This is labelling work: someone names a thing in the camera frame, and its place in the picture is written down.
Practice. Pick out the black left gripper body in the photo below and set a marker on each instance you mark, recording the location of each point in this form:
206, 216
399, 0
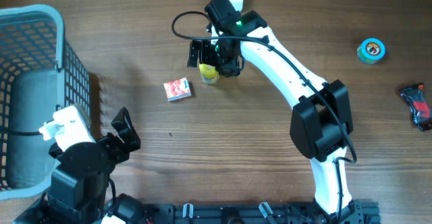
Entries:
119, 152

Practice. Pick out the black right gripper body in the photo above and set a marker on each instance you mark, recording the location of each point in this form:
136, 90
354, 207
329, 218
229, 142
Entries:
216, 54

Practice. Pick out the yellow cylindrical container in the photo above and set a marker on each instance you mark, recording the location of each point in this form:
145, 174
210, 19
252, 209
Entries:
208, 73

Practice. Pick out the red snack box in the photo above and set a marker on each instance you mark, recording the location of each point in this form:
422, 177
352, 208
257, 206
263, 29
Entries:
177, 89

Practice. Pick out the teal tin can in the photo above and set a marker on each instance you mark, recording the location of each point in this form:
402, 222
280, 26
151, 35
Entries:
371, 51

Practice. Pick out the red silver foil packet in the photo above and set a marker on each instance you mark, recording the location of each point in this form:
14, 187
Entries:
419, 108

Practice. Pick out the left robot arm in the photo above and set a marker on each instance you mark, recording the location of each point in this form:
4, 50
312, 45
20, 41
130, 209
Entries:
79, 183

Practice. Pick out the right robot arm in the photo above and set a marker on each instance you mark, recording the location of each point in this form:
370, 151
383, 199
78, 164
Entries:
321, 120

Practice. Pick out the grey plastic shopping basket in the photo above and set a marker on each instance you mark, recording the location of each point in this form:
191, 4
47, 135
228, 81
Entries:
40, 74

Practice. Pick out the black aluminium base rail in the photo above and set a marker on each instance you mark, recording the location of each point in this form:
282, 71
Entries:
356, 212

